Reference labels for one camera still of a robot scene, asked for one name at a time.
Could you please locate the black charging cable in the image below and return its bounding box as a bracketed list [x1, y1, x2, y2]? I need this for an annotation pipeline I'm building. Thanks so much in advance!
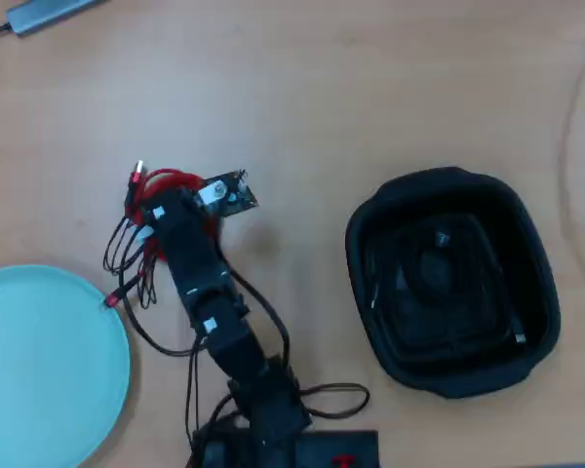
[368, 218, 530, 353]

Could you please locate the red charging cable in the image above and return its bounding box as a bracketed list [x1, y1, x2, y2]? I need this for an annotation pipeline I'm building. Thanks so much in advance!
[101, 159, 225, 311]

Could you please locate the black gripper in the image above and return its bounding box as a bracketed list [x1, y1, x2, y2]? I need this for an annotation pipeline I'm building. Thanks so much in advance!
[143, 187, 215, 238]

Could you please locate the grey USB hub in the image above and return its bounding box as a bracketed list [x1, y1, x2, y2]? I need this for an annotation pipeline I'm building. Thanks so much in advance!
[5, 0, 108, 38]

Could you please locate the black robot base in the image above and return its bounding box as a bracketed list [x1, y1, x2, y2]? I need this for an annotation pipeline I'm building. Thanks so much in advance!
[192, 427, 381, 468]

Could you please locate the thin white cable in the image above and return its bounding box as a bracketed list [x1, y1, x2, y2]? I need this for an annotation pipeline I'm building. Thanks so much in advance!
[559, 28, 585, 277]

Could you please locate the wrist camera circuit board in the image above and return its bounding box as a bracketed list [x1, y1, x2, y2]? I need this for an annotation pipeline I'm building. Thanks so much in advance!
[192, 169, 260, 219]

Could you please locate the black square bowl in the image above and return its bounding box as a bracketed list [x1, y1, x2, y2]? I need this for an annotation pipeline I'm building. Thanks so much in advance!
[344, 165, 563, 400]

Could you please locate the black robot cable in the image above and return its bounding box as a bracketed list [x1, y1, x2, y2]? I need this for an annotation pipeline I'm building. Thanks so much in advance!
[120, 275, 207, 443]
[228, 267, 371, 420]

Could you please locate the light blue plate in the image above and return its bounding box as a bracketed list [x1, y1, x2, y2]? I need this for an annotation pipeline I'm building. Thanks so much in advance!
[0, 264, 132, 468]

